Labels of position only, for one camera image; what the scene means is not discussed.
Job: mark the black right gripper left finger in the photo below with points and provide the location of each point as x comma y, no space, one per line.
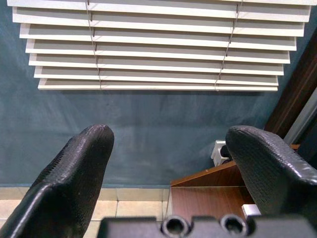
62,186

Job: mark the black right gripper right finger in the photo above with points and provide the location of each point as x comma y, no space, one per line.
270,173

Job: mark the small white box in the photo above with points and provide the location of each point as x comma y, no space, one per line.
250,210

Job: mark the brown wooden side table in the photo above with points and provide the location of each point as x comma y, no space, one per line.
210,198

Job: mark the white slatted window blind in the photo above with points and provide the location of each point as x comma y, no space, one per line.
158,44

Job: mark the white wall power socket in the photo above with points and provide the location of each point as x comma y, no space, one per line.
220,153

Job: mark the dark wooden door frame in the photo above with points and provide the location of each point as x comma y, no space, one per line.
294,91

